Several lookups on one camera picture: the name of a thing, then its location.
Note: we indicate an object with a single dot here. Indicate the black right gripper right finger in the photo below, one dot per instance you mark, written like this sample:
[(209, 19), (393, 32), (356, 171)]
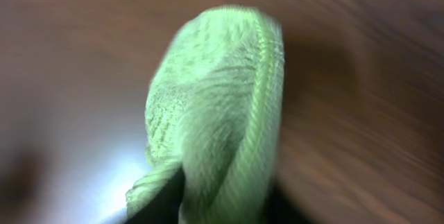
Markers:
[(279, 210)]

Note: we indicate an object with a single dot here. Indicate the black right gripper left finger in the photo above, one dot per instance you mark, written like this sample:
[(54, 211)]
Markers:
[(164, 208)]

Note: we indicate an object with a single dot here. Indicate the green microfiber cloth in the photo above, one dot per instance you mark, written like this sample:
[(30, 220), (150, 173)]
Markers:
[(213, 112)]

